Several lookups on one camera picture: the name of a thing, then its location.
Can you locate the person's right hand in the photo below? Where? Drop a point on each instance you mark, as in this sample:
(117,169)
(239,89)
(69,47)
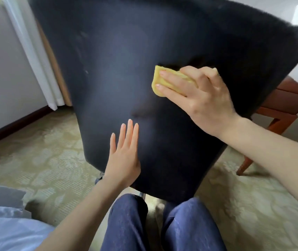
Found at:
(209,104)

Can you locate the yellow cleaning cloth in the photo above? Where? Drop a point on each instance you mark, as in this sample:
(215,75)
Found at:
(157,81)

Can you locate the person's left hand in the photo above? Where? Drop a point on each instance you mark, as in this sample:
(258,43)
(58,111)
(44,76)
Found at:
(122,164)

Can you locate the dark wooden baseboard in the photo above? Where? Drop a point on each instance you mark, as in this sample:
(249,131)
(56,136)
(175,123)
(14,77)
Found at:
(13,128)

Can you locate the navy dress with white trim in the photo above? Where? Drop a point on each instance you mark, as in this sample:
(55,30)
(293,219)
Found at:
(190,227)

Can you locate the person's right forearm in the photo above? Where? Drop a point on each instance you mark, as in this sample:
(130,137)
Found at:
(279,162)

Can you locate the black leather chair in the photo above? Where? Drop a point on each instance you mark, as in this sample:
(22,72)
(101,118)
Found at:
(112,62)

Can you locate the white bed sheet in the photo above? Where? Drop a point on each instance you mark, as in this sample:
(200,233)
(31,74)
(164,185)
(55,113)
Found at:
(7,230)

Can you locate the person's left forearm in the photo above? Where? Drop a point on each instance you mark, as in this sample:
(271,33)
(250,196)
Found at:
(78,222)

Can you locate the brown and white curtains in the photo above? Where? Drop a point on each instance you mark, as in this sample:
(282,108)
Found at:
(36,57)

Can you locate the red-brown wooden table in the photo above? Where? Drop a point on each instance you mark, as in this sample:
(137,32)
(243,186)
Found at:
(285,101)

